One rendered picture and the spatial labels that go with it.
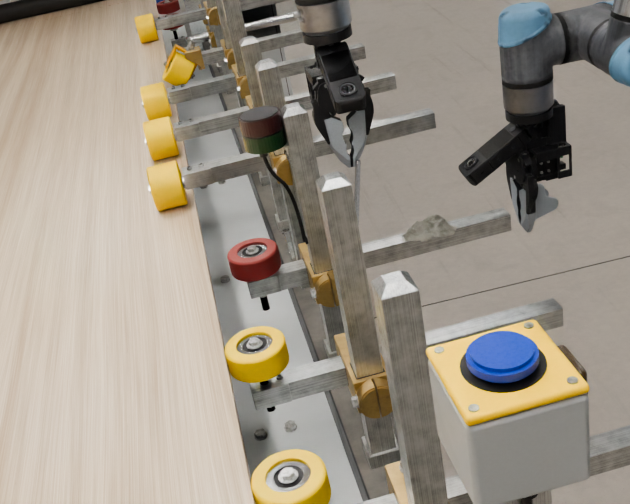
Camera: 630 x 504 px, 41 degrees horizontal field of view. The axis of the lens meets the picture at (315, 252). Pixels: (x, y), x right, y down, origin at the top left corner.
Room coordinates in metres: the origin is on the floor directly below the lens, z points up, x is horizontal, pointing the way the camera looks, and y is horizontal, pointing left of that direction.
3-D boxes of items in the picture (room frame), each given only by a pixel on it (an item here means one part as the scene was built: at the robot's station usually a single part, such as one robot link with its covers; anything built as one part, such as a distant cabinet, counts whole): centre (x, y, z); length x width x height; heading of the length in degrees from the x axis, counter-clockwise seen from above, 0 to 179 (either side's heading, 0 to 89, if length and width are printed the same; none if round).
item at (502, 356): (0.38, -0.09, 1.22); 0.04 x 0.04 x 0.02
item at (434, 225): (1.19, -0.18, 0.87); 0.09 x 0.07 x 0.02; 96
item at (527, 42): (1.21, -0.37, 1.13); 0.09 x 0.08 x 0.11; 93
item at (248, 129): (1.13, 0.04, 1.12); 0.06 x 0.06 x 0.02
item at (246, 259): (1.16, 0.09, 0.85); 0.08 x 0.08 x 0.11
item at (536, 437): (0.38, -0.09, 1.18); 0.07 x 0.07 x 0.08; 6
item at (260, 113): (1.13, 0.04, 1.03); 0.06 x 0.06 x 0.22; 6
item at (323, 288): (1.16, 0.00, 0.85); 0.14 x 0.06 x 0.05; 6
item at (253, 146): (1.13, 0.04, 1.10); 0.06 x 0.06 x 0.02
